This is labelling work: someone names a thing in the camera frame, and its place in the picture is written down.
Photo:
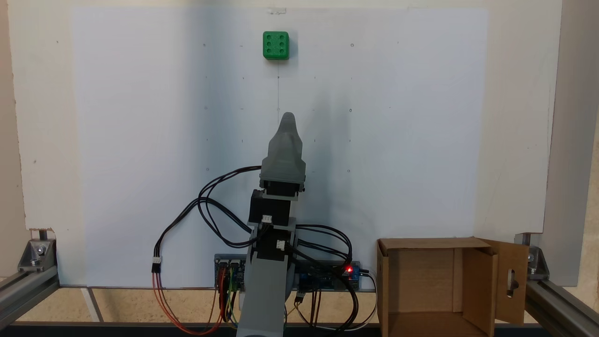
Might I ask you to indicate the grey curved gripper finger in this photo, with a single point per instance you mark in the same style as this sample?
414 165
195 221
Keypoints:
284 154

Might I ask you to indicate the open cardboard box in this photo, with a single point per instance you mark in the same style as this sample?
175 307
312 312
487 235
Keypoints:
421 290

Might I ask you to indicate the blue circuit board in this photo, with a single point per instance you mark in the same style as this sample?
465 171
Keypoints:
318 281

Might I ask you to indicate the aluminium frame post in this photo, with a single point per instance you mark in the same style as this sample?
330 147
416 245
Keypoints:
561 304
23 295

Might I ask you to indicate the green die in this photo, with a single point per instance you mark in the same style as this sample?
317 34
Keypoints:
275 45

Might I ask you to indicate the metal corner bracket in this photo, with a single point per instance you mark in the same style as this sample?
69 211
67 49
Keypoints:
35 255
538 262

